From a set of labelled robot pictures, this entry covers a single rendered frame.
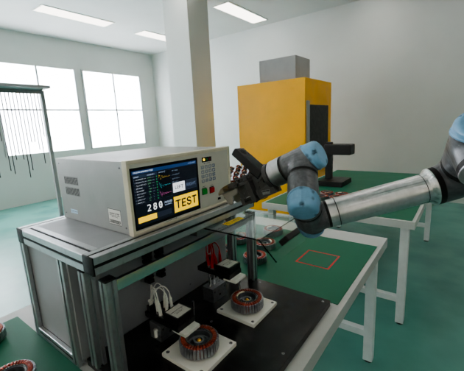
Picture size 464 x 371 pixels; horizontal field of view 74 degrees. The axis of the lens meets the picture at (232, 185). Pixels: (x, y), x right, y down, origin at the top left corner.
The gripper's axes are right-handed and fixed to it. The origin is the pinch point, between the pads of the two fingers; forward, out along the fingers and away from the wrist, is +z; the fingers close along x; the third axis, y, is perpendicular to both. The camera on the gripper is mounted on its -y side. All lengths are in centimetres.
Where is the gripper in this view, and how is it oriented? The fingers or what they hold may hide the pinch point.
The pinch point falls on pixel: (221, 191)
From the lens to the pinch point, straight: 99.6
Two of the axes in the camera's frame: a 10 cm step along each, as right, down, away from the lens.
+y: 3.8, 9.2, -0.7
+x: 6.0, -1.9, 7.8
